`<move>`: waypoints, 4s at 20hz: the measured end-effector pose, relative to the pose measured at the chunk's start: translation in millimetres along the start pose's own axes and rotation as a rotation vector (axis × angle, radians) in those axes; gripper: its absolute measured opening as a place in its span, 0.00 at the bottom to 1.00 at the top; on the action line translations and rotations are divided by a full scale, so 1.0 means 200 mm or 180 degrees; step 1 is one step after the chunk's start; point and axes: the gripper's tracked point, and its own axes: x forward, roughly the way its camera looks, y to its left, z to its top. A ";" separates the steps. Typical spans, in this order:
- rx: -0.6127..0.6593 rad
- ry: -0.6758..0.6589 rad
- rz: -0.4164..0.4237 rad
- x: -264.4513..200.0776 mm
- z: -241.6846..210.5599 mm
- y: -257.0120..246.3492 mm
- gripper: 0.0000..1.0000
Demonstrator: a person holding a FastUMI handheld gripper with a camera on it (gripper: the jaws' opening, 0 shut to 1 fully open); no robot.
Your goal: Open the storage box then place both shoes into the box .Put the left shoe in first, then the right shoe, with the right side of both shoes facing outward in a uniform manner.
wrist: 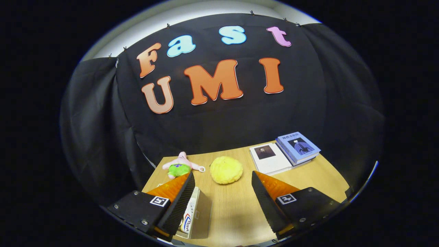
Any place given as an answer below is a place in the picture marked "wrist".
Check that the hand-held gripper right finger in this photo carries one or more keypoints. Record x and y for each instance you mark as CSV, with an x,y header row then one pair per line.
x,y
265,206

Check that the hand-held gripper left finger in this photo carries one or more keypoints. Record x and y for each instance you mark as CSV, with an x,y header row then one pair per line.
x,y
178,206

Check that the white shoe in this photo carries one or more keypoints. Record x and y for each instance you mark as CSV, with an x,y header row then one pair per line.
x,y
192,206

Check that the beige fabric storage box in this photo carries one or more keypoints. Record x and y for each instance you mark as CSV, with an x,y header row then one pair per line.
x,y
204,216

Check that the pink plush toy green shorts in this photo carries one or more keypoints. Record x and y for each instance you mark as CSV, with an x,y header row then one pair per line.
x,y
179,168

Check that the white book with portrait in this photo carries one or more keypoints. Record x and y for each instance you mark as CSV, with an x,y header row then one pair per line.
x,y
271,161

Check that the yellow plush bun toy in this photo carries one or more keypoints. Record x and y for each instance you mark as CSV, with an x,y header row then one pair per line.
x,y
226,170

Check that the blue book with figure cover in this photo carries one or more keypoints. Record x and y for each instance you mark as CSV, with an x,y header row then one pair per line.
x,y
296,145

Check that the row of black cloth clips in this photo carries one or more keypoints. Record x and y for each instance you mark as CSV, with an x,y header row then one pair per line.
x,y
251,13

